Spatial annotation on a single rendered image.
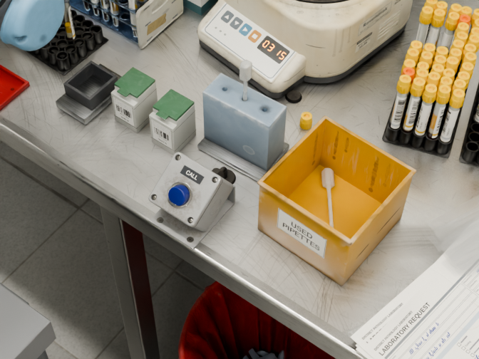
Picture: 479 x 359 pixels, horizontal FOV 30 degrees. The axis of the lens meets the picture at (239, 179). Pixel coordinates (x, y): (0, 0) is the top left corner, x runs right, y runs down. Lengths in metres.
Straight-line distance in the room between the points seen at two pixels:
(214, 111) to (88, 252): 1.07
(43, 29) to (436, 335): 0.55
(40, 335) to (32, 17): 0.35
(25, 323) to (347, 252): 0.37
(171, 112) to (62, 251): 1.07
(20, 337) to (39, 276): 1.13
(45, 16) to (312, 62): 0.43
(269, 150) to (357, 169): 0.11
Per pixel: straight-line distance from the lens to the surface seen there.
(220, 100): 1.11
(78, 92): 1.23
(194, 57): 1.30
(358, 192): 1.15
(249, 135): 1.12
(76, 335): 2.05
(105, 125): 1.23
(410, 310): 1.06
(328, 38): 1.20
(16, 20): 0.92
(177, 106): 1.15
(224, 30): 1.28
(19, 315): 1.03
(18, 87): 1.29
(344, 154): 1.12
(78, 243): 2.17
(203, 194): 1.06
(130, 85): 1.18
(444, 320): 1.06
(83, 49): 1.31
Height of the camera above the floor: 1.81
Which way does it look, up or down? 53 degrees down
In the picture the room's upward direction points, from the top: 1 degrees clockwise
